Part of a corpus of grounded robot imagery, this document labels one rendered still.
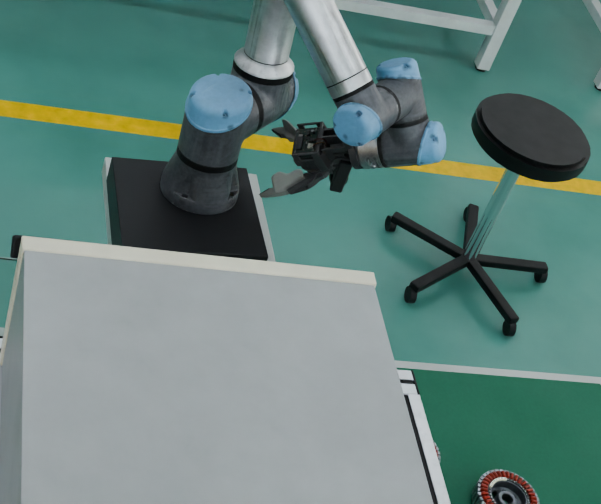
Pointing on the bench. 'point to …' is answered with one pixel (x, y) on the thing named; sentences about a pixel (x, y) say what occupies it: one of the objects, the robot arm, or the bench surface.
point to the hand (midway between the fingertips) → (266, 164)
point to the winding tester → (198, 383)
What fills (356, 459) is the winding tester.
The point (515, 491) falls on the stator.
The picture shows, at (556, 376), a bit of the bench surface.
